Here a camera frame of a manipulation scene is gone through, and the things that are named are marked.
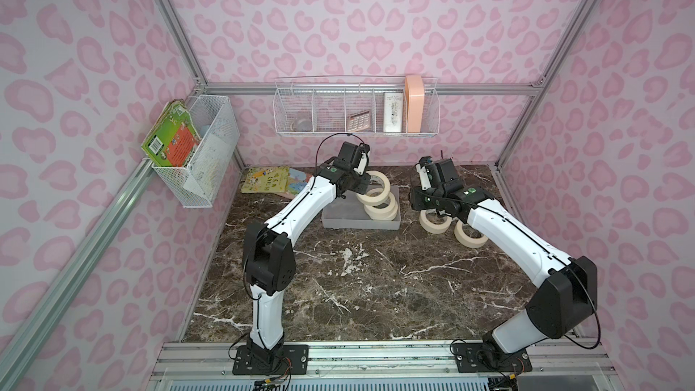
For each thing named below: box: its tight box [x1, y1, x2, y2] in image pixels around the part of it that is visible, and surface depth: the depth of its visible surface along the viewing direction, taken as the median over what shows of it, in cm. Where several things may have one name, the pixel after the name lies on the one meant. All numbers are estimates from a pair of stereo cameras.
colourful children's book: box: [240, 166, 313, 199], surface depth 117 cm
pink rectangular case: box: [404, 75, 425, 134], surface depth 85 cm
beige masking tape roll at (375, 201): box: [356, 184, 391, 207], surface depth 89 cm
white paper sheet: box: [182, 133, 231, 200], surface depth 85 cm
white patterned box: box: [382, 92, 404, 133], surface depth 95 cm
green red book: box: [141, 99, 202, 168], surface depth 73 cm
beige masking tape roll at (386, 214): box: [363, 193, 399, 221], surface depth 100 cm
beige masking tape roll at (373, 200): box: [356, 170, 391, 205], surface depth 90 cm
